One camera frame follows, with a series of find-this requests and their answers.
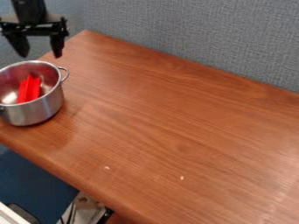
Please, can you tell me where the white object at corner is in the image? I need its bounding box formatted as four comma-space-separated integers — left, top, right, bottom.
0, 202, 27, 224

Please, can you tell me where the red rectangular block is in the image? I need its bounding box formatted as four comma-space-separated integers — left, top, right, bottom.
16, 74, 41, 103

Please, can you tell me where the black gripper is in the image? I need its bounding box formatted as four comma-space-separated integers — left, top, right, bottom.
0, 0, 69, 58

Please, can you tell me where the stainless steel pot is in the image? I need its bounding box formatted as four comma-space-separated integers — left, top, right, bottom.
0, 60, 71, 126

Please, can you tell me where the metal table leg frame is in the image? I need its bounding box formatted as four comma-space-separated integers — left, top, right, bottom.
57, 192, 113, 224

